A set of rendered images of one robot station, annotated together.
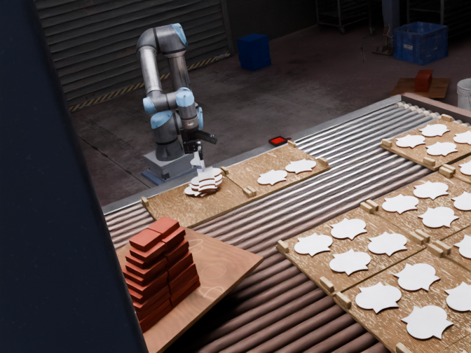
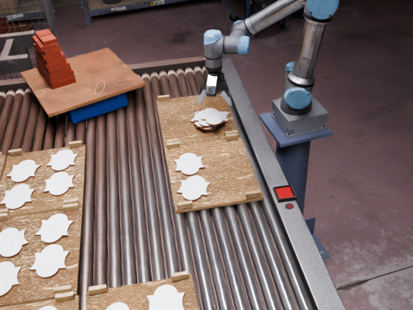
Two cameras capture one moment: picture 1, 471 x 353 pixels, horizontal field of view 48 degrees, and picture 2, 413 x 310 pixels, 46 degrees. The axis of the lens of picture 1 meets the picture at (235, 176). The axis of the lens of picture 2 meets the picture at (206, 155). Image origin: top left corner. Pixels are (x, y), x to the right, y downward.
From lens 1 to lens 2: 3.15 m
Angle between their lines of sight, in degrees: 84
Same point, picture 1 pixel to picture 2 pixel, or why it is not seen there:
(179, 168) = (279, 119)
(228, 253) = (69, 102)
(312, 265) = (43, 154)
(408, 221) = (28, 223)
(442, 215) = (7, 245)
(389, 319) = not seen: outside the picture
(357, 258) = (21, 174)
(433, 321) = not seen: outside the picture
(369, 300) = not seen: outside the picture
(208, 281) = (52, 92)
